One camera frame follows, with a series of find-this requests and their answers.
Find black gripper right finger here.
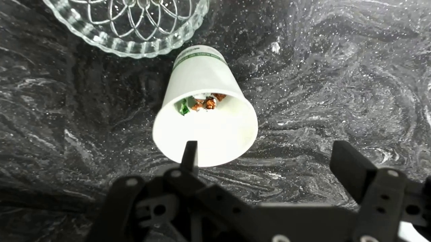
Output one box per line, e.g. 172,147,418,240
330,139,431,242

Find white paper cup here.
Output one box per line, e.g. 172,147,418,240
151,44,260,169

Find green wrapped candy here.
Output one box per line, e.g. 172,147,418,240
175,98,193,116

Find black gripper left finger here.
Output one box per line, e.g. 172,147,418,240
85,139,288,242

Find patterned glass bowl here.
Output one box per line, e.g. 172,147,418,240
42,0,213,60

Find brown wrapped candy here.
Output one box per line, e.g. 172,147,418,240
193,91,229,111

